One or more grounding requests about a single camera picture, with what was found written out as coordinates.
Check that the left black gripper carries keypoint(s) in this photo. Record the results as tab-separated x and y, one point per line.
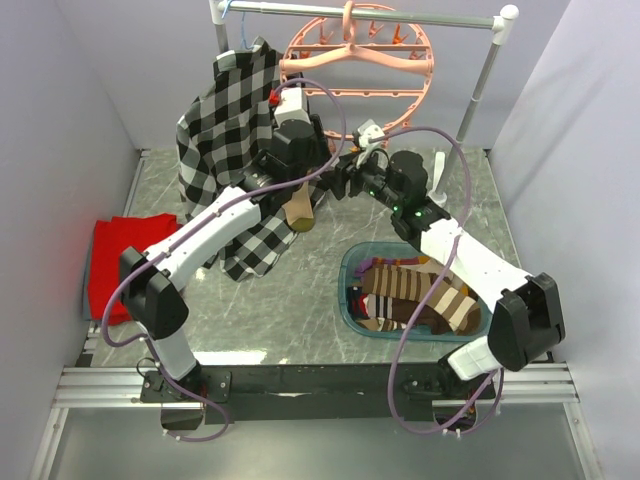
322	153

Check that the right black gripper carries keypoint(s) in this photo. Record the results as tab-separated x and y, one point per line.
336	181

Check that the beige striped sock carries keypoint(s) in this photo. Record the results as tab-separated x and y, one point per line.
299	211

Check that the pink round clip hanger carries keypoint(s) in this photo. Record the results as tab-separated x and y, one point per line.
406	51

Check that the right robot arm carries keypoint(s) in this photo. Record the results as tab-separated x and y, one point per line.
526	313

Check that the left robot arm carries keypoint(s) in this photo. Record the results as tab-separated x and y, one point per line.
152	281

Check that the teal plastic basket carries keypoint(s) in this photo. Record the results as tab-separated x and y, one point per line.
366	255

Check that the black white checkered shirt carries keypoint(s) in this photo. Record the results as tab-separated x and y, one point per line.
223	129

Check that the brown striped sock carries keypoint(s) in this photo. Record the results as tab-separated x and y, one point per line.
387	296

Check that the black base beam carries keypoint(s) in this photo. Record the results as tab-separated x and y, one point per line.
312	392

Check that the metal clothes rack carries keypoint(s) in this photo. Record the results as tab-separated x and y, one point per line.
500	26

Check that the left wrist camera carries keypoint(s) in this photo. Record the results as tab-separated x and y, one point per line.
289	104

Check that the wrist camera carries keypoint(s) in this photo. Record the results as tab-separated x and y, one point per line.
289	104
367	137

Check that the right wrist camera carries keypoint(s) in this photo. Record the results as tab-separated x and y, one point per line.
367	137

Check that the blue wire hanger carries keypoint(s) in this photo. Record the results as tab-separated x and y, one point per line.
244	42

